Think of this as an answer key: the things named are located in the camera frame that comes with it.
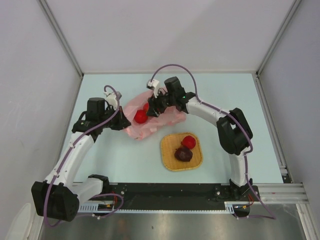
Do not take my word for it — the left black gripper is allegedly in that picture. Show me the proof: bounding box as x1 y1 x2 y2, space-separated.
99 106 131 131

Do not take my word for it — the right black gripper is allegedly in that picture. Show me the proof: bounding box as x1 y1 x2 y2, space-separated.
145 88 176 118

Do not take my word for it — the pink plastic bag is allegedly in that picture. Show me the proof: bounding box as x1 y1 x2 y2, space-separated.
123 90 186 141

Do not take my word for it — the red fake tomato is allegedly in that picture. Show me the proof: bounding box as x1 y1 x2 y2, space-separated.
133 109 148 124

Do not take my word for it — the woven bamboo tray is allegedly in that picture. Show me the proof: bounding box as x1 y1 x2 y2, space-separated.
160 132 203 172

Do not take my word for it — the red fake pomegranate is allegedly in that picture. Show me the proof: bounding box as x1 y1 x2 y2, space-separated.
181 135 197 150

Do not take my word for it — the red fake fruit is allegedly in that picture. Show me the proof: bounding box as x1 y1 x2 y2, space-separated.
174 146 193 162
143 102 149 112

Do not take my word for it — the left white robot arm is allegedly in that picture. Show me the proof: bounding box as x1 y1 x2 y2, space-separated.
31 93 131 222

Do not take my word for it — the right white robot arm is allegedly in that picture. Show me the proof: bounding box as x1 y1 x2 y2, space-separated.
146 76 253 201

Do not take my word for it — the red fake fruit in bag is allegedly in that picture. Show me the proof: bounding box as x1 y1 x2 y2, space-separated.
143 102 149 112

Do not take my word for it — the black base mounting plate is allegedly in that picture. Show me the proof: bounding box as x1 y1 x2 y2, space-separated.
81 182 261 211

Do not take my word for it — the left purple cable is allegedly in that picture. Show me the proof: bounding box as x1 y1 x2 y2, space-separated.
43 85 125 228

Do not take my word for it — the purple cable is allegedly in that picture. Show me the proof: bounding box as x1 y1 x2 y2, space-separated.
148 63 277 221
43 85 125 228

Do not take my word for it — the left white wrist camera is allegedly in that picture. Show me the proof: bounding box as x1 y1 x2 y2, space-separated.
104 91 122 109

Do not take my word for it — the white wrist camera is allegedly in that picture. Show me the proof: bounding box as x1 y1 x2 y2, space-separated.
104 91 122 109
146 79 160 98

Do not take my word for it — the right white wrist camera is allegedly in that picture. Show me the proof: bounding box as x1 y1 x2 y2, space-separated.
146 79 160 98

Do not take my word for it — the right aluminium frame post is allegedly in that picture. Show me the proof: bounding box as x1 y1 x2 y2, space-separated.
254 0 303 76

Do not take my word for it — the aluminium frame post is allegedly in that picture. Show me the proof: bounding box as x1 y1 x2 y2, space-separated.
37 0 84 80
254 0 303 76

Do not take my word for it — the right side aluminium rail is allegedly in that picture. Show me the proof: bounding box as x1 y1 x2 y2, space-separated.
252 73 293 184

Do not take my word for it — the aluminium rail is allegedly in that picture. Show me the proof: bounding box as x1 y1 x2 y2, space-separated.
252 73 293 184
36 182 307 203

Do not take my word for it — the white slotted cable duct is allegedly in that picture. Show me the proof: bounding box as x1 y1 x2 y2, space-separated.
78 201 235 215

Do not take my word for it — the left aluminium frame post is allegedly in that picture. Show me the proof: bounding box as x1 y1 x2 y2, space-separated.
37 0 84 80

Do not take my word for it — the front aluminium rail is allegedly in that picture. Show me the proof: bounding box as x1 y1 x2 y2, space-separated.
36 182 307 203

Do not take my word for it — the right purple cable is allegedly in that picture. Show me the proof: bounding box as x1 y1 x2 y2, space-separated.
148 63 277 221

